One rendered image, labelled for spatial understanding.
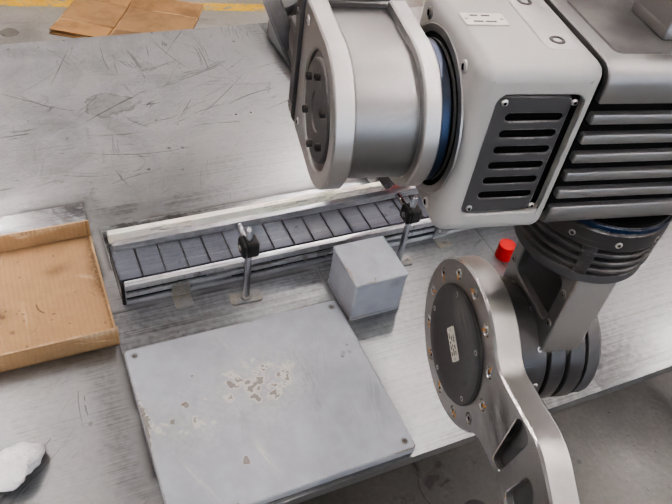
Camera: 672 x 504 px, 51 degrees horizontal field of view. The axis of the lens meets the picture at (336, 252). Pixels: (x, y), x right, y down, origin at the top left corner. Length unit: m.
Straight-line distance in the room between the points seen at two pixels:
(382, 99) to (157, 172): 1.01
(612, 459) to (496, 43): 1.87
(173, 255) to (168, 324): 0.12
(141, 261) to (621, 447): 1.59
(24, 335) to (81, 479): 0.27
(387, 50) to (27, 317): 0.85
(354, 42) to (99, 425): 0.73
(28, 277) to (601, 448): 1.67
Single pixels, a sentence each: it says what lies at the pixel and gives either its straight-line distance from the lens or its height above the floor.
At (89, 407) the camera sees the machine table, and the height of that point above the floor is 0.83.
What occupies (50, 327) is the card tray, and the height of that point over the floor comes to 0.83.
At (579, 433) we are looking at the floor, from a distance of 2.28.
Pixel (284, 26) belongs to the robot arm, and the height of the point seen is 1.43.
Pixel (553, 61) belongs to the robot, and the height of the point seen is 1.53.
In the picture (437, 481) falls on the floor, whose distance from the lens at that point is 2.04.
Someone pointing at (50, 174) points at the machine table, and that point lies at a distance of 1.49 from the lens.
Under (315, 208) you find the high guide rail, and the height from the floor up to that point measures 0.96.
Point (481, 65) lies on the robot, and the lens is 0.50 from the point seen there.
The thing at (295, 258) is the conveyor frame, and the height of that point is 0.86.
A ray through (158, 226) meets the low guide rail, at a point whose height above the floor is 0.91.
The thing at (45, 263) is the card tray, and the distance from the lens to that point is 1.30.
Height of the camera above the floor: 1.75
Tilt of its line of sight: 44 degrees down
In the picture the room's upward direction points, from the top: 10 degrees clockwise
